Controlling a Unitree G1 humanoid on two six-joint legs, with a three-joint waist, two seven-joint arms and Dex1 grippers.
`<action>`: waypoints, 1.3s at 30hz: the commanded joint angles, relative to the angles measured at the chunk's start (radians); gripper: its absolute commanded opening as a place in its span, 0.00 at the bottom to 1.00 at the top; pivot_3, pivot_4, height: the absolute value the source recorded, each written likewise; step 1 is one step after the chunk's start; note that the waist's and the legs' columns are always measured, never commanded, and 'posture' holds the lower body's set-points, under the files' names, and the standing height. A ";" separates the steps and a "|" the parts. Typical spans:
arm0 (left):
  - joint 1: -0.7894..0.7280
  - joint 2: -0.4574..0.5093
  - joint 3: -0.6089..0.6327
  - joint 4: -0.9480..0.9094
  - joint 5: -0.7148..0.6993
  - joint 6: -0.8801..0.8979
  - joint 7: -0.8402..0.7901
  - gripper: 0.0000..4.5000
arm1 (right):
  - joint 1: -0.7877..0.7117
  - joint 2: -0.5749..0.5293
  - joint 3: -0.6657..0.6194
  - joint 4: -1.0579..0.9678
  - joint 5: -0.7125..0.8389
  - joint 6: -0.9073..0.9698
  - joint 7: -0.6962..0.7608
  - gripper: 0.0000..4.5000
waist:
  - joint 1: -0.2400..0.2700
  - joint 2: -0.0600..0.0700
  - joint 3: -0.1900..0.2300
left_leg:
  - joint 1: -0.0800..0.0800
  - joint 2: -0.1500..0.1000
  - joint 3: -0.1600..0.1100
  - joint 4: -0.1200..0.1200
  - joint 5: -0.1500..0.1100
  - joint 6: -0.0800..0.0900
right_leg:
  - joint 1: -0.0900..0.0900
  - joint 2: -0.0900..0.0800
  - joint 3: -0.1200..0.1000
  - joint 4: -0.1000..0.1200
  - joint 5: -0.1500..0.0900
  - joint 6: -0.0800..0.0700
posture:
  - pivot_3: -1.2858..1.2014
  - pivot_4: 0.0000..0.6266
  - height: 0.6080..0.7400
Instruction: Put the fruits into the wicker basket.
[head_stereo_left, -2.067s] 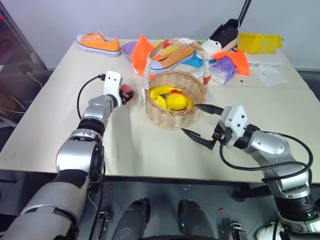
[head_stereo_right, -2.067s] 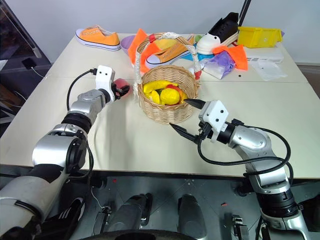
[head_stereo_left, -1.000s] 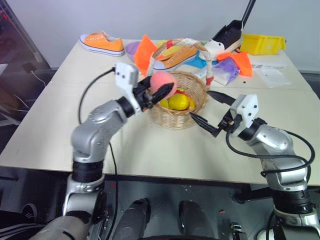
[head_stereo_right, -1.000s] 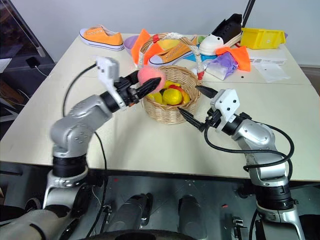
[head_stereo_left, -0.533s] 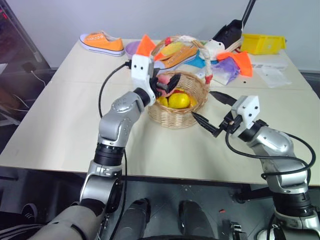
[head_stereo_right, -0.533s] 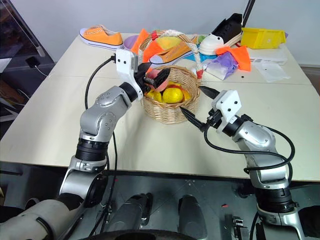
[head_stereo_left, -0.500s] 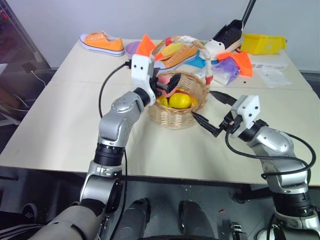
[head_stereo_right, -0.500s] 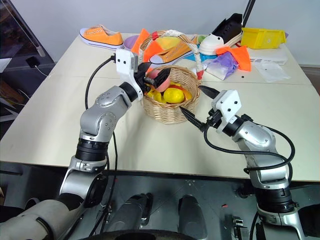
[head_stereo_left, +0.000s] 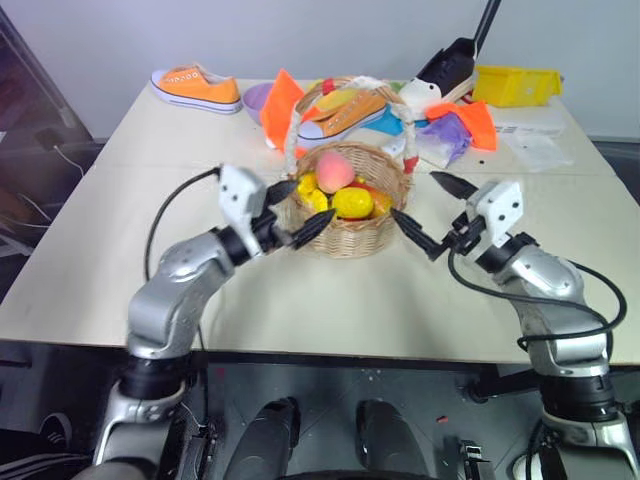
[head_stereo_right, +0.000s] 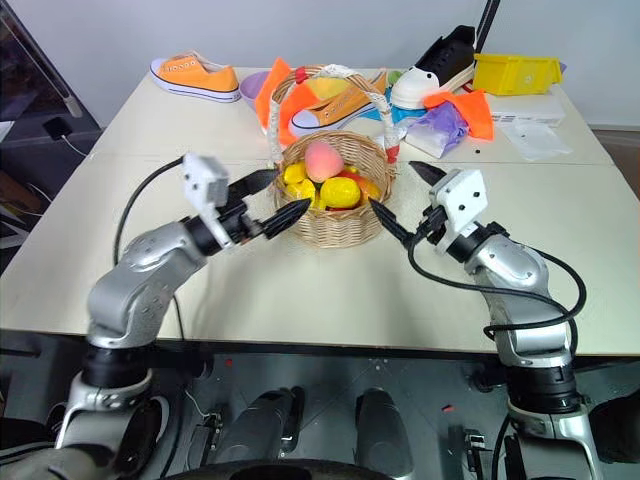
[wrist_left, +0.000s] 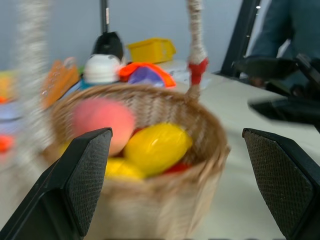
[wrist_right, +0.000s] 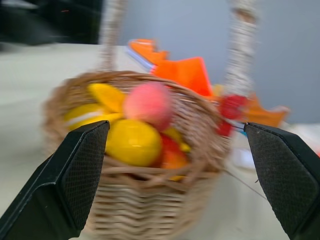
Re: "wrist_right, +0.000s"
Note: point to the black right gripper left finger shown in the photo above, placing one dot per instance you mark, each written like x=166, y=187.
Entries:
x=62, y=185

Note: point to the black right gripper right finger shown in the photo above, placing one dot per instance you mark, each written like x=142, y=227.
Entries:
x=287, y=180

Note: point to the yellow fruit with white stripe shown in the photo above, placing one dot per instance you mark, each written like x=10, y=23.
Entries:
x=82, y=115

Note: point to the yellow lemon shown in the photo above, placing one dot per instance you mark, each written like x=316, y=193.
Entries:
x=133, y=142

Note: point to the red flower decoration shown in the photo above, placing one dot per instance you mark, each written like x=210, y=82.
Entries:
x=231, y=110

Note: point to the yellow banana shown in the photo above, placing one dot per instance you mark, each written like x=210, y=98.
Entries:
x=107, y=96

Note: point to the red orange apple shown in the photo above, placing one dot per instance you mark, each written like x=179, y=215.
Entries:
x=172, y=155

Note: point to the pink peach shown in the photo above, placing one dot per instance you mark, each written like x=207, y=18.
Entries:
x=148, y=105

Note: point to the black monitor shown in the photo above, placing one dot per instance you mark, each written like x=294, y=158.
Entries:
x=47, y=20

